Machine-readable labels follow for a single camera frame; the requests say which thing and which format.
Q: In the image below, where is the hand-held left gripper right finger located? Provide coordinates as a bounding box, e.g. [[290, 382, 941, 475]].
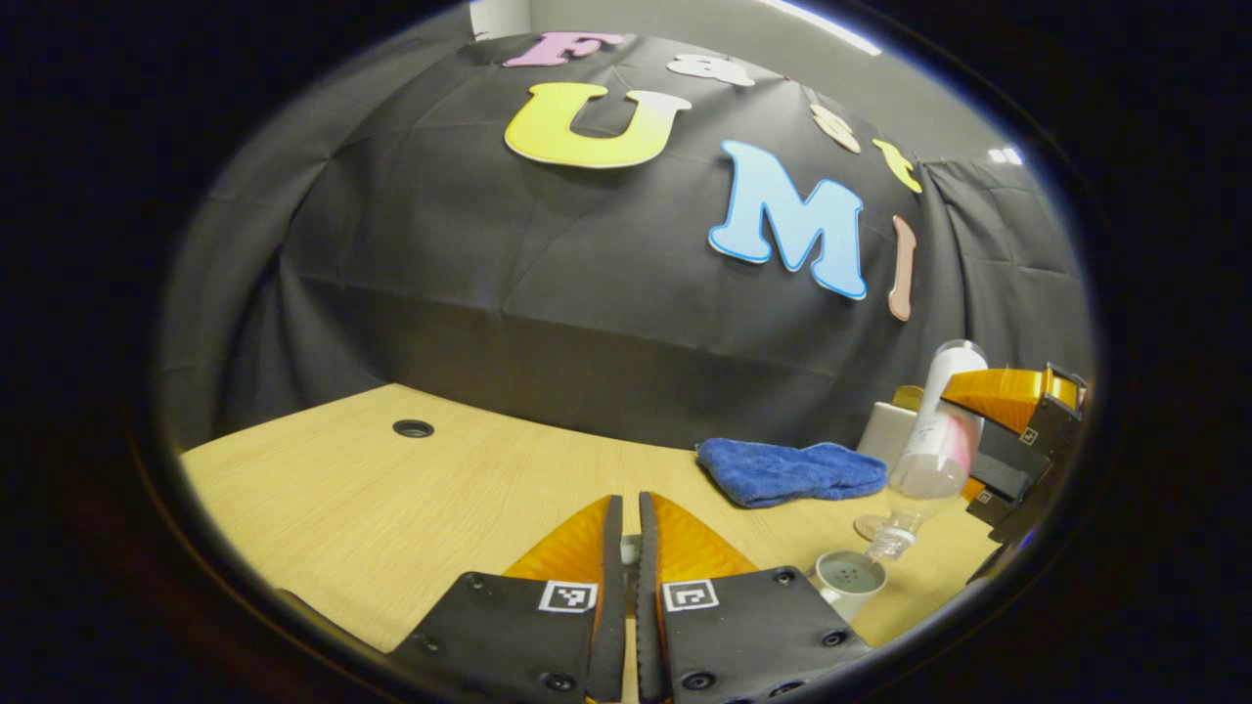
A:
[[636, 491, 874, 704]]

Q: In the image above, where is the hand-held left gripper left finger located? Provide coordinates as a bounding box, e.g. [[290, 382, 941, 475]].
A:
[[386, 494, 627, 704]]

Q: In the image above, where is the clear pink-label water bottle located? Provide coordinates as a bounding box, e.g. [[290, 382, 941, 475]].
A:
[[866, 339, 989, 566]]

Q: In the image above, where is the white ceramic teacup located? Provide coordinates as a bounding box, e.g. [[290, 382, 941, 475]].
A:
[[814, 550, 889, 624]]

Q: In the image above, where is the white toaster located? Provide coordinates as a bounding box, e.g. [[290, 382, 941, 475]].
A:
[[858, 401, 920, 470]]

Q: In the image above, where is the blue folded towel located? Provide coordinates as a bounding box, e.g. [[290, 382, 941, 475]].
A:
[[696, 438, 889, 509]]

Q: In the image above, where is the black backdrop cloth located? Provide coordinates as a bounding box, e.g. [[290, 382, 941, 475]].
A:
[[156, 29, 1092, 456]]

